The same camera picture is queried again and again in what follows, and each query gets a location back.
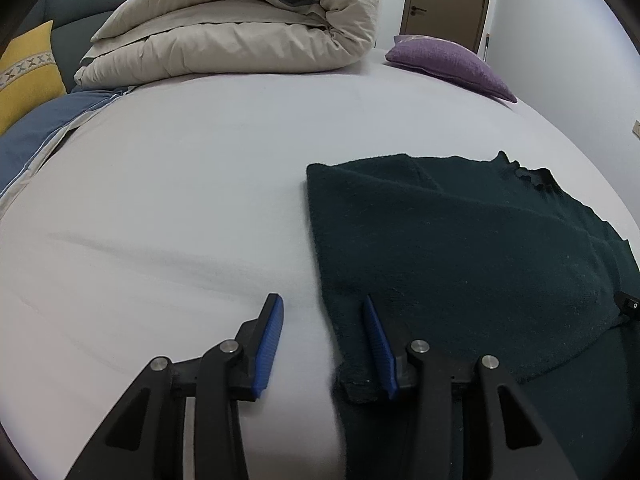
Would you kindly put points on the blue pillow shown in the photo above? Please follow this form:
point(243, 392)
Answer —
point(35, 132)

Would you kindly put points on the grey upholstered headboard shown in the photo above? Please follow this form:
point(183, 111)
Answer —
point(80, 40)

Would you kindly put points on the thin stick by door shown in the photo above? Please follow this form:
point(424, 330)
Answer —
point(485, 46)

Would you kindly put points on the dark green knit sweater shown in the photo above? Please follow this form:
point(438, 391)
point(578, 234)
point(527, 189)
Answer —
point(450, 240)

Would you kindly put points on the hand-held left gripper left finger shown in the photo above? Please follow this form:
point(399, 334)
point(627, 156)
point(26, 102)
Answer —
point(267, 347)

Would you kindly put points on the beige rolled duvet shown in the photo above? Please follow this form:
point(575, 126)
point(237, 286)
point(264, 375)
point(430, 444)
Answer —
point(225, 45)

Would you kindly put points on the yellow cushion with patterned band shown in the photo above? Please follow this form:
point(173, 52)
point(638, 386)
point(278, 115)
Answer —
point(30, 80)

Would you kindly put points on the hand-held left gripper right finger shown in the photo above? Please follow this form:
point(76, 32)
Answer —
point(381, 355)

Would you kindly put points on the bed with white sheet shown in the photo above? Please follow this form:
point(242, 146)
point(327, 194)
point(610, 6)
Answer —
point(200, 185)

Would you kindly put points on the purple cushion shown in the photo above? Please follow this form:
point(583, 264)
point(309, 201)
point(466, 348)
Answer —
point(450, 65)

